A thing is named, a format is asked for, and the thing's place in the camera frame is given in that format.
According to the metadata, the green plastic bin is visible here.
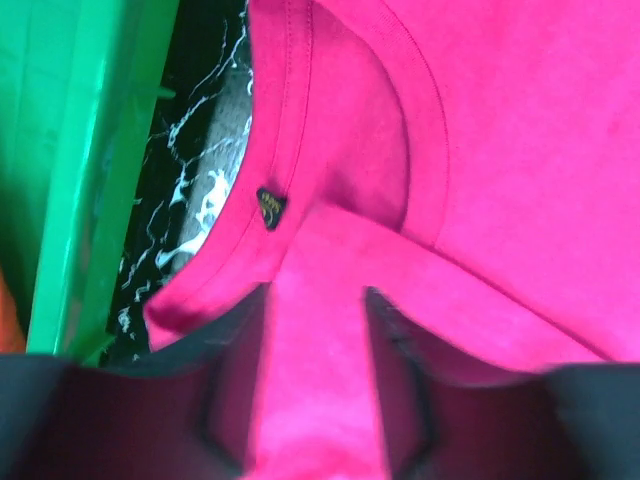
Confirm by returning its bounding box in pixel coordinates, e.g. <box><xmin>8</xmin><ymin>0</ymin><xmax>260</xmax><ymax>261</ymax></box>
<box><xmin>1</xmin><ymin>1</ymin><xmax>178</xmax><ymax>365</ymax></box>

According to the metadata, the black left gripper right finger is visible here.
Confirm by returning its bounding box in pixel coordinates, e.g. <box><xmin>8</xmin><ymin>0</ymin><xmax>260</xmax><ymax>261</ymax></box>
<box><xmin>364</xmin><ymin>288</ymin><xmax>639</xmax><ymax>479</ymax></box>

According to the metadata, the crimson red t shirt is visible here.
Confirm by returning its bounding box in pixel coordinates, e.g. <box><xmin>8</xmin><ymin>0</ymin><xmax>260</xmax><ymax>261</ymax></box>
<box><xmin>145</xmin><ymin>1</ymin><xmax>639</xmax><ymax>479</ymax></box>

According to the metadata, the orange t shirt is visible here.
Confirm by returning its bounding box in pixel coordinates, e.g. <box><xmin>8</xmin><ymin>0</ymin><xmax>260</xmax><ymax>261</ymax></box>
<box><xmin>0</xmin><ymin>275</ymin><xmax>26</xmax><ymax>354</ymax></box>

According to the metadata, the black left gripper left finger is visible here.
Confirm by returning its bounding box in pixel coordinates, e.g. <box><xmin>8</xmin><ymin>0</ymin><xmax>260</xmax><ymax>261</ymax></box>
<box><xmin>1</xmin><ymin>289</ymin><xmax>265</xmax><ymax>479</ymax></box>

